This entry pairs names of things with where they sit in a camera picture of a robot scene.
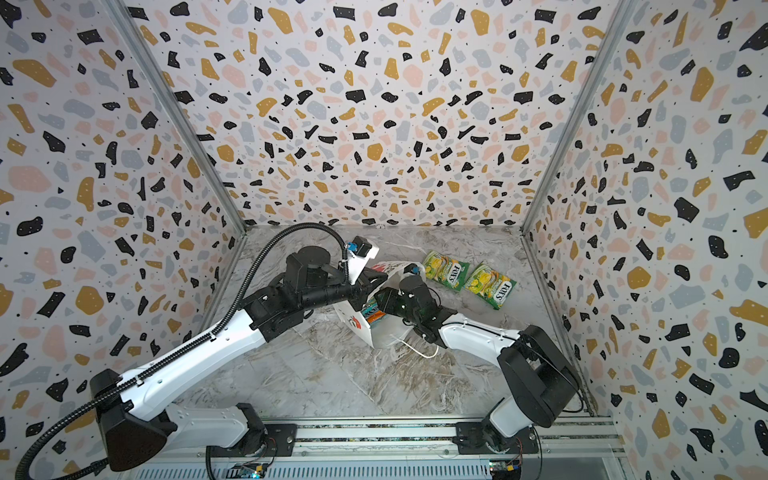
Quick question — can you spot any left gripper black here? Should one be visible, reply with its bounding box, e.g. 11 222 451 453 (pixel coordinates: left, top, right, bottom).
304 268 391 314

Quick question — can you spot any green Fox's candy bag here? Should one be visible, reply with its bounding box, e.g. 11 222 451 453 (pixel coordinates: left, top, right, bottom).
464 263 517 310
423 250 470 291

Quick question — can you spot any white paper bag red flower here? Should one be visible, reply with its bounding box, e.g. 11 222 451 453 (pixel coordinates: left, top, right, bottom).
333 260 426 349

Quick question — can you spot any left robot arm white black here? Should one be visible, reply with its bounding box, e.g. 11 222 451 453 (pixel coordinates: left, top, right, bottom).
97 236 387 472

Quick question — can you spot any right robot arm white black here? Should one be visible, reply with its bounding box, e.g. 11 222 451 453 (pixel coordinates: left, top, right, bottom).
375 276 580 452

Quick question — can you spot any orange snack pack in bag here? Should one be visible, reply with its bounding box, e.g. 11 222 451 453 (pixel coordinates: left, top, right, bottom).
361 300 386 324

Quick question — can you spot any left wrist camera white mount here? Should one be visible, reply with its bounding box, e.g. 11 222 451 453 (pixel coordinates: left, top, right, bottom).
346 236 379 285

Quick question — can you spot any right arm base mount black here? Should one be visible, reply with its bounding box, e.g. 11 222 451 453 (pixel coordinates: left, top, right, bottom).
452 420 539 456

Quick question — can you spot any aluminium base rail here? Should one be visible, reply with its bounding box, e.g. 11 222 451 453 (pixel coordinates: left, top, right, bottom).
121 416 634 479

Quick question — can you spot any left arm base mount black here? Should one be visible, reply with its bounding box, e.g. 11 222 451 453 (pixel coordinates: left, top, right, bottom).
211 422 298 459

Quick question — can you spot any right corner aluminium post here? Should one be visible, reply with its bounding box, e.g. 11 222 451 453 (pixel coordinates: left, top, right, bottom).
520 0 637 238

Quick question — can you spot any corner aluminium post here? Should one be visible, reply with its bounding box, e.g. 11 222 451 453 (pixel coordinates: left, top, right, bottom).
103 1 247 236
520 0 637 238

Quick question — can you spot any left corner aluminium post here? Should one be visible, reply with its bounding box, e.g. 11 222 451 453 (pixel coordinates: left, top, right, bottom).
103 1 247 236

